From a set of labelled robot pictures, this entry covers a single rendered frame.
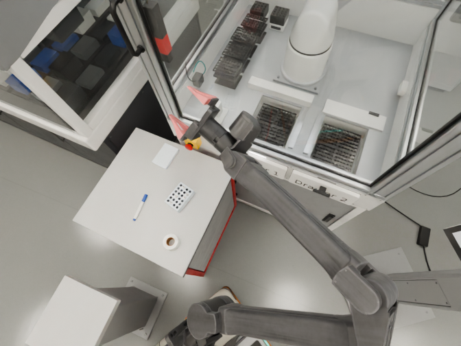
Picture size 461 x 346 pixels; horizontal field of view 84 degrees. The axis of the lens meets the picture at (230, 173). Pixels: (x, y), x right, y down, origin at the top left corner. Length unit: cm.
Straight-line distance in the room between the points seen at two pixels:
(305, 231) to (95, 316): 106
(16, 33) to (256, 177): 91
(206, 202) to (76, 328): 75
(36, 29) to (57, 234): 164
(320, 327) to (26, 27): 118
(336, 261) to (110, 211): 113
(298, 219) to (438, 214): 203
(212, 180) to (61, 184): 160
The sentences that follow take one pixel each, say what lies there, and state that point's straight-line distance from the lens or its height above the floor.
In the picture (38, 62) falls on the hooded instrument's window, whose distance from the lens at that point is 124.
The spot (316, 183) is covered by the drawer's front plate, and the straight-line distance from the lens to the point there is 117.
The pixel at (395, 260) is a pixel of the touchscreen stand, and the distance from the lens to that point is 220.
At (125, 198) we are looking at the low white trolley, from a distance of 140.
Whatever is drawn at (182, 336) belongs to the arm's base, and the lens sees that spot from 78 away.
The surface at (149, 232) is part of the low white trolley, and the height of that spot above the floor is 76.
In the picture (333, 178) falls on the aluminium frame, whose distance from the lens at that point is 112.
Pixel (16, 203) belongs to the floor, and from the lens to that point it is 278.
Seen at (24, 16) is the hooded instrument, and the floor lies 144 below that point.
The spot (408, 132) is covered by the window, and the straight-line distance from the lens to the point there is 85.
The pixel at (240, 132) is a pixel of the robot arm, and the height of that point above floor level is 141.
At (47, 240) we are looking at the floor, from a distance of 250.
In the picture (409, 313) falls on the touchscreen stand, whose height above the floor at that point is 4.
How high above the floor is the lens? 197
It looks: 67 degrees down
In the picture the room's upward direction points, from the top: 7 degrees counter-clockwise
